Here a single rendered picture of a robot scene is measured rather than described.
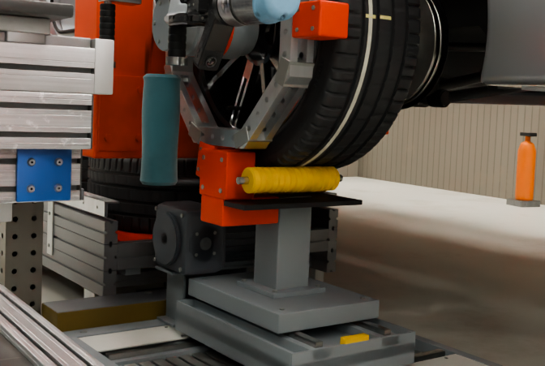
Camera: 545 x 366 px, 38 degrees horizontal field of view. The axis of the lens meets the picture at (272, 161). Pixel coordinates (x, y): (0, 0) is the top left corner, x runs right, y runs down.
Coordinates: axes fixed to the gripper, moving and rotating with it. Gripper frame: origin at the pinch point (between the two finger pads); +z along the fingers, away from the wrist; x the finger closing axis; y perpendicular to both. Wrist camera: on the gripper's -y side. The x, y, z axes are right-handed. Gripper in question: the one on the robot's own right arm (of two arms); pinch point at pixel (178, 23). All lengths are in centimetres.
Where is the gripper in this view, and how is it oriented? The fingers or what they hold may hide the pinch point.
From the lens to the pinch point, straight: 160.3
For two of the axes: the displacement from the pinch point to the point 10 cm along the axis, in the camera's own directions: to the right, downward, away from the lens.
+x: -8.1, 0.0, -5.8
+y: 0.5, -10.0, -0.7
